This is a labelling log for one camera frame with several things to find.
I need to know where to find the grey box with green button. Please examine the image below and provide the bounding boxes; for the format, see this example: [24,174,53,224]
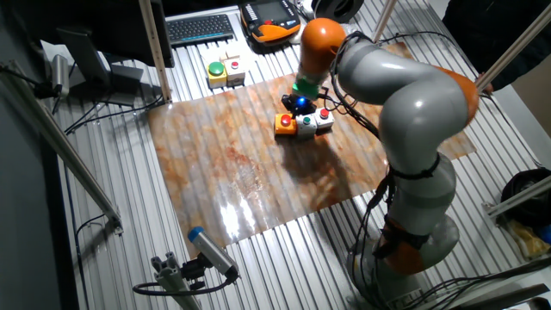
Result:
[294,114,319,140]

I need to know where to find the long diagonal aluminium beam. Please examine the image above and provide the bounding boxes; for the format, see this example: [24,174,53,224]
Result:
[0,63,125,236]

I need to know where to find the marble pattern mat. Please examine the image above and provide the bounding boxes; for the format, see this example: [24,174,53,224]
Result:
[147,41,478,259]

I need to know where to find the black floor cables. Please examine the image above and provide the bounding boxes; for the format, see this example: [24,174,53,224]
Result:
[402,257,551,310]

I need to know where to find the silver cylinder camera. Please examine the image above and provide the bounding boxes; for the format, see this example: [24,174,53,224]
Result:
[50,53,71,98]

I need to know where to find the slanted aluminium bar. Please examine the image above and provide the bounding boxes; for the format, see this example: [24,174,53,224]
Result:
[475,3,551,90]

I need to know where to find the black monitor stand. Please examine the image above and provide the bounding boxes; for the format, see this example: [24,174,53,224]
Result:
[55,27,145,108]

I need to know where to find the black spool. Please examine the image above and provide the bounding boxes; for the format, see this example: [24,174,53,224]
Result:
[309,0,366,25]

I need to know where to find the white round object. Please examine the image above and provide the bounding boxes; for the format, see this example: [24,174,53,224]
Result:
[288,24,307,46]

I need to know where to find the thin silver post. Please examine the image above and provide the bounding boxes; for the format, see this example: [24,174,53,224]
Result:
[369,0,398,45]

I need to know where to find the yellow box with green button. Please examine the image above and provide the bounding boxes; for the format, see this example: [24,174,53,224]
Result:
[207,61,228,90]

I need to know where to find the aluminium camera mount profile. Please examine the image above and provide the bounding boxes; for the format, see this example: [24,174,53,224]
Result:
[150,251,202,310]

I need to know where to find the black camera cable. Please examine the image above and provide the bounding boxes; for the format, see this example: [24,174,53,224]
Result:
[132,275,238,298]

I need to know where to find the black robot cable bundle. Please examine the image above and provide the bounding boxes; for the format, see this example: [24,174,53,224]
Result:
[318,30,444,310]

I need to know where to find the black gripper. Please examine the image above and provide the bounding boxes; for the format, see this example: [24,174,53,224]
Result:
[281,93,319,122]

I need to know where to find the short aluminium profile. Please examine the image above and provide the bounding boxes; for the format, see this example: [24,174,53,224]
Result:
[481,174,551,219]

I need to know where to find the black monitor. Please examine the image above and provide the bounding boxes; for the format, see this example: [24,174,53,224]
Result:
[12,0,176,70]

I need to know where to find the orange box with red button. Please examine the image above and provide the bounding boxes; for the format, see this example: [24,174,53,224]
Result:
[274,113,299,138]

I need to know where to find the black monitor cable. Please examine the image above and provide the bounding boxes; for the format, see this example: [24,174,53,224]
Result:
[63,93,165,135]

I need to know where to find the black bag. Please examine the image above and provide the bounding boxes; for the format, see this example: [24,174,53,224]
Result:
[499,167,551,230]

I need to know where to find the black keyboard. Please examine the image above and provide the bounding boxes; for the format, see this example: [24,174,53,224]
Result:
[165,14,236,49]

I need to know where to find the beige upright post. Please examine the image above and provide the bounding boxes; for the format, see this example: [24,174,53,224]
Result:
[138,0,174,104]

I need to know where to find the person in dark clothes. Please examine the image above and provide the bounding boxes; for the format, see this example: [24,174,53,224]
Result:
[441,0,551,92]

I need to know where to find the silver camera with blue cap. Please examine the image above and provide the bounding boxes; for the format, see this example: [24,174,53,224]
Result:
[187,226,241,279]

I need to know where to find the orange and black teach pendant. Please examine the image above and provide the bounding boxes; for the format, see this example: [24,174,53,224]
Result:
[239,0,302,45]

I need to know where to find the yellow plastic bag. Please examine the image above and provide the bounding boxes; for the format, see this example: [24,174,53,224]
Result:
[506,218,551,260]

